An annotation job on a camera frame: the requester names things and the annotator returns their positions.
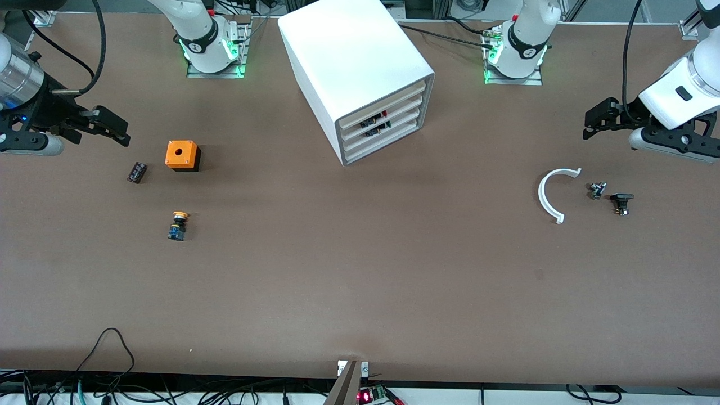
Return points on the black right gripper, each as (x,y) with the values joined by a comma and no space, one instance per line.
(54,110)

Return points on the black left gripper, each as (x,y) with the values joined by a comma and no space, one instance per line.
(630,112)

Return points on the red push button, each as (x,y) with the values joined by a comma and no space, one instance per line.
(376,119)

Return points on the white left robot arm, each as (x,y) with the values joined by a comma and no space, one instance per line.
(683,93)

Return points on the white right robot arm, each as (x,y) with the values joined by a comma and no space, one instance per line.
(202,39)

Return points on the yellow push button blue base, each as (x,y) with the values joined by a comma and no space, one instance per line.
(178,226)

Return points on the green push button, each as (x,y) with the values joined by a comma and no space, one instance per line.
(378,131)

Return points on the small black contact block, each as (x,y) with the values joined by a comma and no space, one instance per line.
(136,172)

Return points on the small grey metal part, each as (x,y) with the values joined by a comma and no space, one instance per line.
(597,190)

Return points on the white curved plastic arc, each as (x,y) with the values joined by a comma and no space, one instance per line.
(543,197)

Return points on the circuit board red light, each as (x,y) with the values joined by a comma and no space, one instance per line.
(374,395)

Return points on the orange button enclosure box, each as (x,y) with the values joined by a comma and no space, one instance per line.
(181,153)

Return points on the small black switch part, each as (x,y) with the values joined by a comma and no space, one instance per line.
(621,199)

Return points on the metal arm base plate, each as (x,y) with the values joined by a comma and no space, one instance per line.
(241,50)
(514,81)

